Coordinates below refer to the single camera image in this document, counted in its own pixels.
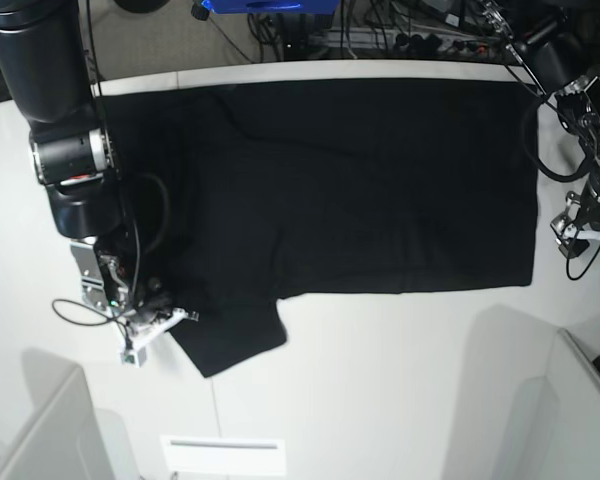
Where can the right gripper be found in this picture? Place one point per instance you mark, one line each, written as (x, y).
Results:
(153, 307)

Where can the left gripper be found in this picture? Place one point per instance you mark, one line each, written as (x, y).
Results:
(581, 212)

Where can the black T-shirt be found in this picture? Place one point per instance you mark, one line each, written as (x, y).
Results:
(382, 186)

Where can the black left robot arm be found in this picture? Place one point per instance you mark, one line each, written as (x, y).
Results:
(540, 37)

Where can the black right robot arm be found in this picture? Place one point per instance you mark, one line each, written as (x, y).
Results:
(53, 78)

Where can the grey left partition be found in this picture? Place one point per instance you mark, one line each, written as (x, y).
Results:
(50, 427)

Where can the grey partition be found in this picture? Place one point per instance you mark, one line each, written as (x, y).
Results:
(50, 427)
(553, 429)

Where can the white slotted tray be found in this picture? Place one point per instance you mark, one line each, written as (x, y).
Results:
(226, 457)

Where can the grey right partition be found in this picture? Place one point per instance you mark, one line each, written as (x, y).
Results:
(553, 429)

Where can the white power strip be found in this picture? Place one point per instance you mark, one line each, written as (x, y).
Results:
(419, 43)

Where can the blue box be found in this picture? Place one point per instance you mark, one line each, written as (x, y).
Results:
(202, 9)

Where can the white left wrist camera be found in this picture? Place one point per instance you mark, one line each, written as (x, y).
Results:
(588, 235)

